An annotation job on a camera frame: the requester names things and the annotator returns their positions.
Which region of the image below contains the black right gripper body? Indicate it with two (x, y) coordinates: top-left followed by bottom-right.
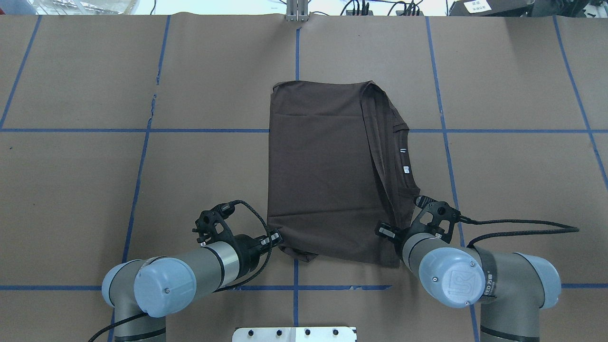
(392, 226), (418, 259)

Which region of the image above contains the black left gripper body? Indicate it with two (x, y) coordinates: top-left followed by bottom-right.
(234, 234), (266, 278)

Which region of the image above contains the brown t-shirt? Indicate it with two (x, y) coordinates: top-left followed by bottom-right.
(267, 81), (420, 268)

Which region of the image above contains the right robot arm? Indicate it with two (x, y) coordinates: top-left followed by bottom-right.
(374, 221), (561, 342)

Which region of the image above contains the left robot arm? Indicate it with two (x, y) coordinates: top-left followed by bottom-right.
(101, 230), (283, 342)

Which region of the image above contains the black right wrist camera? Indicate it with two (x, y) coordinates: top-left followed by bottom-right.
(409, 196), (462, 244)

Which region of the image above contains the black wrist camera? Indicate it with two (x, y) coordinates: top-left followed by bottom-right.
(409, 196), (462, 244)
(192, 202), (236, 246)

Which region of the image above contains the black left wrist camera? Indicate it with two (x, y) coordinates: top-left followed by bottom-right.
(192, 202), (236, 246)

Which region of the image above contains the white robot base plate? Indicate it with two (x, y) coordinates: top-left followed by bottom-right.
(232, 325), (358, 342)

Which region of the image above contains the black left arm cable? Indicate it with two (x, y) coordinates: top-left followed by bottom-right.
(88, 199), (274, 342)

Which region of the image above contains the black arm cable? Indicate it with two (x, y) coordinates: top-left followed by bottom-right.
(458, 216), (580, 248)
(88, 199), (274, 342)

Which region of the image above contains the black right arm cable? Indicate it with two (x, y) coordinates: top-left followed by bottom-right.
(458, 216), (580, 248)

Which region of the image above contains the aluminium frame post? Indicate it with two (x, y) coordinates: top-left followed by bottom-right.
(282, 0), (310, 22)

